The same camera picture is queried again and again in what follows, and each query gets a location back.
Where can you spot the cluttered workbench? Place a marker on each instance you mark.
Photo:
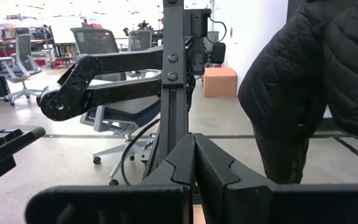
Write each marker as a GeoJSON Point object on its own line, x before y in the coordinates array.
{"type": "Point", "coordinates": [39, 34]}

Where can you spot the black aluminium frame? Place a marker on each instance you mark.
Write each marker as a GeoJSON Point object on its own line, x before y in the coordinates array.
{"type": "Point", "coordinates": [172, 102]}

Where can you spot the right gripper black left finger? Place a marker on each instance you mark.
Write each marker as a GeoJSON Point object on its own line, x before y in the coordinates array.
{"type": "Point", "coordinates": [113, 205]}

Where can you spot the white office chair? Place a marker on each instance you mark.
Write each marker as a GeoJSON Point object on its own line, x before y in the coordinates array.
{"type": "Point", "coordinates": [23, 49]}

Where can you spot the black rounded pad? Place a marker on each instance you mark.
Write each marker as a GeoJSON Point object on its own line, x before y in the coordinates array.
{"type": "Point", "coordinates": [218, 53]}

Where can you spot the brown cardboard box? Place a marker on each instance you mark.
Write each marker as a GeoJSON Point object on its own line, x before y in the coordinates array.
{"type": "Point", "coordinates": [220, 82]}

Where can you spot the grey mesh office chair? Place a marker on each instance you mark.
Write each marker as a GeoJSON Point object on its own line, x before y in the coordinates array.
{"type": "Point", "coordinates": [139, 40]}

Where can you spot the black mount head box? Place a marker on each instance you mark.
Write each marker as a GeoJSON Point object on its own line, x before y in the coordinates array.
{"type": "Point", "coordinates": [197, 23]}

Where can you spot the grey mesh chair dark seat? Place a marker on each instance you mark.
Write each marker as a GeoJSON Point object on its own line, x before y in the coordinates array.
{"type": "Point", "coordinates": [95, 40]}

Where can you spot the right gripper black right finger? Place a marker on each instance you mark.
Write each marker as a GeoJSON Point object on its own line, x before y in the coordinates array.
{"type": "Point", "coordinates": [259, 205]}

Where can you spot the person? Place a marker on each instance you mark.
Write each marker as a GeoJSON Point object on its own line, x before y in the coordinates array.
{"type": "Point", "coordinates": [306, 87]}

